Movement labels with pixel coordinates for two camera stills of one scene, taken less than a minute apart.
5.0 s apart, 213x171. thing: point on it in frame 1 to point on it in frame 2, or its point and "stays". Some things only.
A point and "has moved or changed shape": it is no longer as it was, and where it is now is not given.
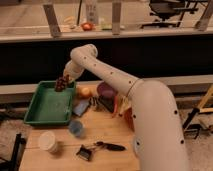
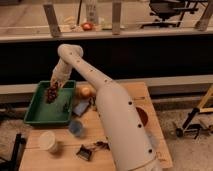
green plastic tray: x=49 y=106 stays
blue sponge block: x=80 y=107 stays
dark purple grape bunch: x=61 y=83 has moved or changed shape
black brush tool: x=85 y=153 stays
